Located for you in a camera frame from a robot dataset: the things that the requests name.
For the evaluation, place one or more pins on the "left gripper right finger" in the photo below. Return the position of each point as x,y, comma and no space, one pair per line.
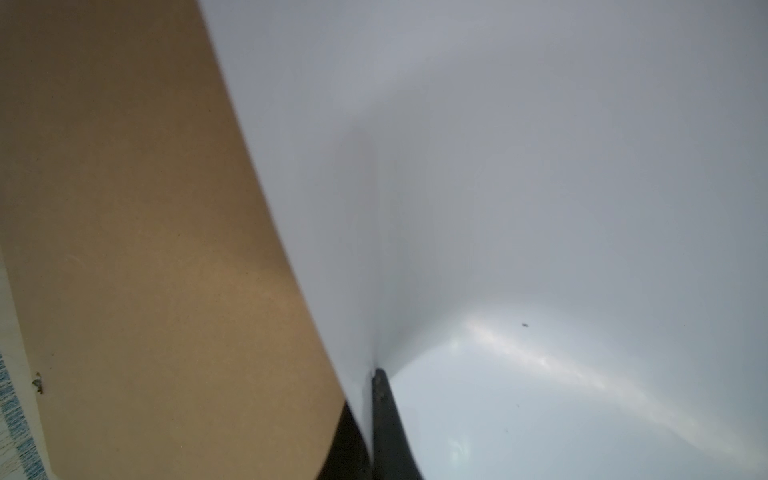
392,456

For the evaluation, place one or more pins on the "silver metal turn clip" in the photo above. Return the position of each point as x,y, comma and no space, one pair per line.
38,384

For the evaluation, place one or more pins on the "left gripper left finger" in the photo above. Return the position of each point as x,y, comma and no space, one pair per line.
348,457

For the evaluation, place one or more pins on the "brown cardboard backing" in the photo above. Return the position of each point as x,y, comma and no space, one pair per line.
153,295

